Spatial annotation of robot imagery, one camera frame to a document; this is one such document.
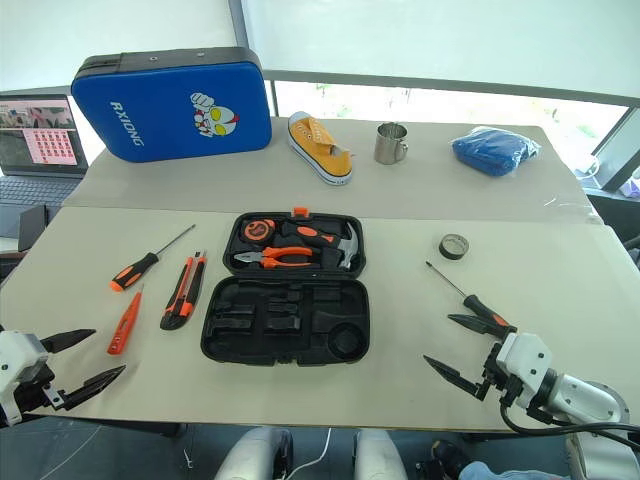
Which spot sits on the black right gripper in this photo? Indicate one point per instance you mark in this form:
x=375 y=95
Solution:
x=495 y=375

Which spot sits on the open laptop computer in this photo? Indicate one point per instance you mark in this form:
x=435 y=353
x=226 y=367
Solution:
x=45 y=135

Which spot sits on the blue cloth in plastic bag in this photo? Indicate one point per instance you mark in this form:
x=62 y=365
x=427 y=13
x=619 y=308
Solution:
x=492 y=150

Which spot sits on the yellow canvas sneaker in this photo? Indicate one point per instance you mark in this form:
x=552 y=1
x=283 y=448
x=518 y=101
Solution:
x=315 y=145

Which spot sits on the black chair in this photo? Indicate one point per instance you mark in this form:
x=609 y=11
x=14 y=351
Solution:
x=615 y=215

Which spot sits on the silver rounded robot leg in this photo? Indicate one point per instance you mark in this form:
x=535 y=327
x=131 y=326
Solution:
x=380 y=457
x=250 y=455

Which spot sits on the black tool case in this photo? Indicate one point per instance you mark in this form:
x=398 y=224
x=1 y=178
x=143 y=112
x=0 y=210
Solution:
x=250 y=345

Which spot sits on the blue jeans leg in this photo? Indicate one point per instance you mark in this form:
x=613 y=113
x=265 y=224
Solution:
x=482 y=472

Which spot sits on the dark window frame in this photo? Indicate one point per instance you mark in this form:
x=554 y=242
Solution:
x=450 y=82

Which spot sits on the black electrical tape roll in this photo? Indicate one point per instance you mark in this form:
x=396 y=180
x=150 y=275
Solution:
x=445 y=252

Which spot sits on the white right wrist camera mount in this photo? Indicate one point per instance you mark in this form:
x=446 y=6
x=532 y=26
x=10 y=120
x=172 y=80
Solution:
x=525 y=360

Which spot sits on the orange black tape measure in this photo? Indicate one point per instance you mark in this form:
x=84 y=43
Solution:
x=257 y=231

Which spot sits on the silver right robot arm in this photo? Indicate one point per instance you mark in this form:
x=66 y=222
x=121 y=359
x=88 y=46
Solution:
x=590 y=400

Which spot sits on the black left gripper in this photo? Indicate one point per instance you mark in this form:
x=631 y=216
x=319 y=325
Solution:
x=35 y=390

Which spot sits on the orange black utility knife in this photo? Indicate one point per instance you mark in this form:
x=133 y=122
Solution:
x=182 y=295

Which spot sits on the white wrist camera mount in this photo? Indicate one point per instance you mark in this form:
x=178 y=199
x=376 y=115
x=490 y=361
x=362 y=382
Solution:
x=15 y=350
x=525 y=360

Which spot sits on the claw hammer with orange grip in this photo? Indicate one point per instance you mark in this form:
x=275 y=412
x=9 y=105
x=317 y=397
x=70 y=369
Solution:
x=350 y=245

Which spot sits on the orange voltage tester pen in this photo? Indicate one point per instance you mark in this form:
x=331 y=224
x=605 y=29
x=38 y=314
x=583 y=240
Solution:
x=120 y=332

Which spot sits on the black shoe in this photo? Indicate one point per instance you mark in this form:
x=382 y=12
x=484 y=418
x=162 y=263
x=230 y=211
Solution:
x=447 y=460

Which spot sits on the stainless steel mug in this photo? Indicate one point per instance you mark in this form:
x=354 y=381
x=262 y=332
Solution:
x=387 y=145

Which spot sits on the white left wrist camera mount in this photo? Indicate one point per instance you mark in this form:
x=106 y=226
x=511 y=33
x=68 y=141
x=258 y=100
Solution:
x=15 y=350

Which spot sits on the blue padded case with cartoon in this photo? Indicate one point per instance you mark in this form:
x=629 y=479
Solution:
x=165 y=125

